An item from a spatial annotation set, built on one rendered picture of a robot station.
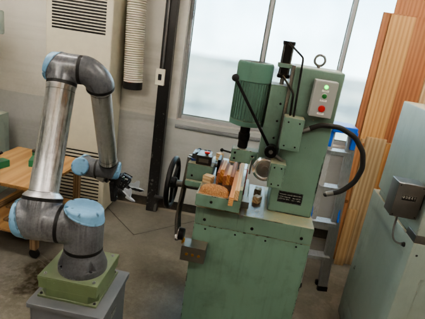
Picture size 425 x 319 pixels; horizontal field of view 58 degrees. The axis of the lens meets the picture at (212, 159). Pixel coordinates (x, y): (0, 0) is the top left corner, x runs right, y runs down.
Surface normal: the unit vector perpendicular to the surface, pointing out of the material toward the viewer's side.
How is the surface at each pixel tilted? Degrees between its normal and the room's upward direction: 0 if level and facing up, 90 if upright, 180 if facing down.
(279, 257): 90
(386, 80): 87
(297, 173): 90
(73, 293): 90
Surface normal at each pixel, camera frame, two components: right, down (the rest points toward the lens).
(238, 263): -0.15, 0.29
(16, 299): 0.15, -0.94
